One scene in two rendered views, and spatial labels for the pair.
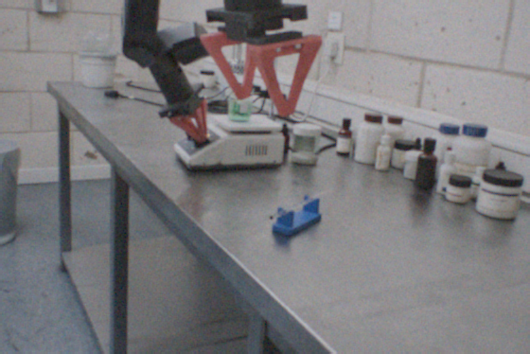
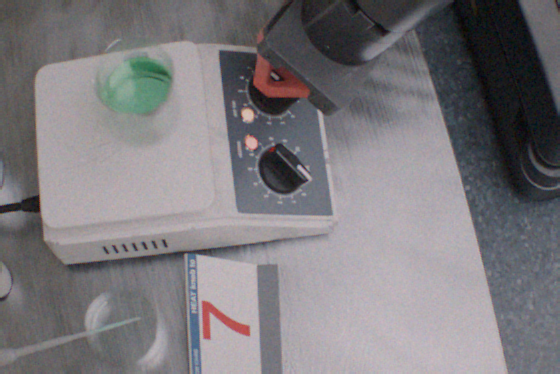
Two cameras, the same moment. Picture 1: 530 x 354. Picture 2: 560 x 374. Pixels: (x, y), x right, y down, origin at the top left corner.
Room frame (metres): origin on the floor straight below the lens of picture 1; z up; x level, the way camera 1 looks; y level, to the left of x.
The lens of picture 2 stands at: (1.43, 0.24, 1.60)
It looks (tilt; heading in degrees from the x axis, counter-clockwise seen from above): 73 degrees down; 199
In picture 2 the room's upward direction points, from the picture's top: 4 degrees counter-clockwise
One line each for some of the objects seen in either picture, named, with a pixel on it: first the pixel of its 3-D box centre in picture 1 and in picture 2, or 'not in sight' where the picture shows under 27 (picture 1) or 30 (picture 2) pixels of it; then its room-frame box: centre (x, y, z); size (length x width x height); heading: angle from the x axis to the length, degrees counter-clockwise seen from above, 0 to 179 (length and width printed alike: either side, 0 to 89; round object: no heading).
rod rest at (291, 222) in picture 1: (298, 213); not in sight; (0.84, -0.06, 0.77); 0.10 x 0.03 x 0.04; 148
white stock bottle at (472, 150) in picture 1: (469, 157); not in sight; (1.11, -0.40, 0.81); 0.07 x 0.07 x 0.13
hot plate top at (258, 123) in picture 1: (246, 122); (119, 134); (1.20, 0.05, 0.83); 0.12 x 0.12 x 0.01; 23
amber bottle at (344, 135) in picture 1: (344, 135); not in sight; (1.34, -0.18, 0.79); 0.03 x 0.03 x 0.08
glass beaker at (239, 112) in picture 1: (238, 103); (141, 96); (1.19, 0.06, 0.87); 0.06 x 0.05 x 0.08; 52
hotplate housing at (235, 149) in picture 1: (233, 143); (163, 150); (1.19, 0.07, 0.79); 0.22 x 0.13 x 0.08; 113
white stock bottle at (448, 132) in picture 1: (445, 151); not in sight; (1.18, -0.37, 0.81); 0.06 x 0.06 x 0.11
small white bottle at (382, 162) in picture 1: (383, 152); not in sight; (1.22, -0.25, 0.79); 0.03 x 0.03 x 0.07
